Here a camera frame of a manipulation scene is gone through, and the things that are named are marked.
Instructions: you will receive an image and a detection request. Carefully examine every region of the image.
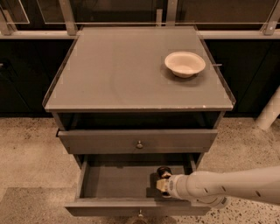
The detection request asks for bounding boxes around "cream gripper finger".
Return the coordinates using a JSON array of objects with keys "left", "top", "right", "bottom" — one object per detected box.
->
[{"left": 156, "top": 178, "right": 168, "bottom": 194}]

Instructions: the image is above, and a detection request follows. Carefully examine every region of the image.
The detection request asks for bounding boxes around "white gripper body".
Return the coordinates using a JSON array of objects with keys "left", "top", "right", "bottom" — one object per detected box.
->
[{"left": 167, "top": 174, "right": 187, "bottom": 200}]

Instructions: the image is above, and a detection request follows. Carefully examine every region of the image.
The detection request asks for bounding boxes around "orange crushed soda can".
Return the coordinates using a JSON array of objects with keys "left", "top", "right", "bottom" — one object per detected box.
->
[{"left": 157, "top": 166, "right": 172, "bottom": 179}]

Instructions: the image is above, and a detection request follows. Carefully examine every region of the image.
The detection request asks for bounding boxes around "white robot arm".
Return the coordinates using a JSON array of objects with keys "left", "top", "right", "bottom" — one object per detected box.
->
[{"left": 156, "top": 166, "right": 280, "bottom": 209}]

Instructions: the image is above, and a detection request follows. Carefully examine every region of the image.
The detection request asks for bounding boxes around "grey open middle drawer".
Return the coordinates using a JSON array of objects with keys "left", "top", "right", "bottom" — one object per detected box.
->
[{"left": 65, "top": 153, "right": 209, "bottom": 217}]

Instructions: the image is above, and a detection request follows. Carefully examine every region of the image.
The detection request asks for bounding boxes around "grey drawer cabinet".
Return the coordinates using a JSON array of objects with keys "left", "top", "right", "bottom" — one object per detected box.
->
[{"left": 42, "top": 25, "right": 236, "bottom": 170}]

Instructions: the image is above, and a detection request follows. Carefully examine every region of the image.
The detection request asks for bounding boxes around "grey top drawer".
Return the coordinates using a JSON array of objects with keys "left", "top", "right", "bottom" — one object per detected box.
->
[{"left": 58, "top": 129, "right": 217, "bottom": 154}]

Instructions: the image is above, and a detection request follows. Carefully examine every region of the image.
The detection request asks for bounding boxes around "white pole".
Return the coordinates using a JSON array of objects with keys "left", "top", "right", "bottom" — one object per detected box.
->
[{"left": 255, "top": 87, "right": 280, "bottom": 130}]

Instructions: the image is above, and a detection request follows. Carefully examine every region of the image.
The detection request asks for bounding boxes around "white paper bowl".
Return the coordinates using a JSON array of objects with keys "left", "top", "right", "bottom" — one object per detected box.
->
[{"left": 164, "top": 52, "right": 206, "bottom": 78}]

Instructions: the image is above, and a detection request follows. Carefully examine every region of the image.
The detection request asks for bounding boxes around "metal railing frame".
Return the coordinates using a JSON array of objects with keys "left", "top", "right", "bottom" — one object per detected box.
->
[{"left": 0, "top": 0, "right": 280, "bottom": 39}]

